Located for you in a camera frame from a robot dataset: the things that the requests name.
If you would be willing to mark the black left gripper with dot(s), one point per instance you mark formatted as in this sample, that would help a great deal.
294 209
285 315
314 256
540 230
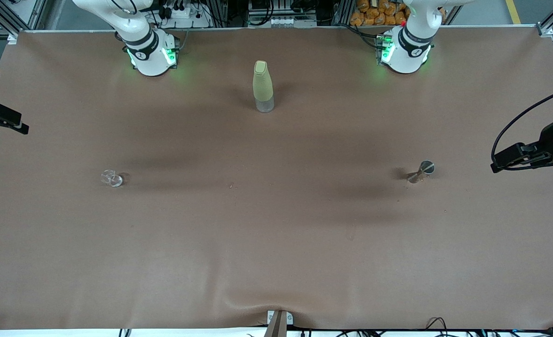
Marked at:
551 137

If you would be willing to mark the steel jigger measuring cup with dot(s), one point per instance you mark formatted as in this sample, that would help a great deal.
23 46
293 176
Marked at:
426 167

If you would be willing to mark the clear glass cup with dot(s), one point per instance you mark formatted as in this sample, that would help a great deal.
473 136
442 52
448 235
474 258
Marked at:
115 180

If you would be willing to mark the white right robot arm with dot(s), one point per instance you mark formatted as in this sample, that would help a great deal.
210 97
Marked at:
148 54

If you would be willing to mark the orange bread pile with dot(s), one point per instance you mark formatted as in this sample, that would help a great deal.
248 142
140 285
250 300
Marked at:
374 14

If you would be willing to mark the white power strip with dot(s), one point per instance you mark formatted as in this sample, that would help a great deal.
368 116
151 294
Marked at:
185 14

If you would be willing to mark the brown table cover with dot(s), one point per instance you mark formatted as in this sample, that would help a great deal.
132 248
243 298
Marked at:
276 234

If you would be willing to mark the green bottle with clear base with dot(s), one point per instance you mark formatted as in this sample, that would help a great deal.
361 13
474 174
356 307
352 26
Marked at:
262 84

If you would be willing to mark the white connector strip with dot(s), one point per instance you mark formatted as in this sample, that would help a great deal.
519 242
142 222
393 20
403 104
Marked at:
286 21

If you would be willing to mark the metal table edge bracket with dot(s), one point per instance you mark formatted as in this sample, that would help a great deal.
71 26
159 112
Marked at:
279 325

